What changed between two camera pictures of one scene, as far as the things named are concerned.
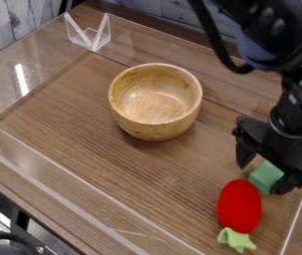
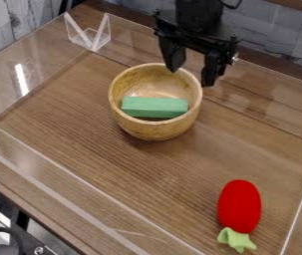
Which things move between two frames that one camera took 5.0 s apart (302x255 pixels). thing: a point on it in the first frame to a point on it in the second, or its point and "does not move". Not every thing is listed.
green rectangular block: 266,175 to 153,106
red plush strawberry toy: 240,212 does not move
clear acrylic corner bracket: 91,39 does not move
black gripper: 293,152 to 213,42
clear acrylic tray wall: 76,215 does not move
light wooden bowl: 154,100 does not move
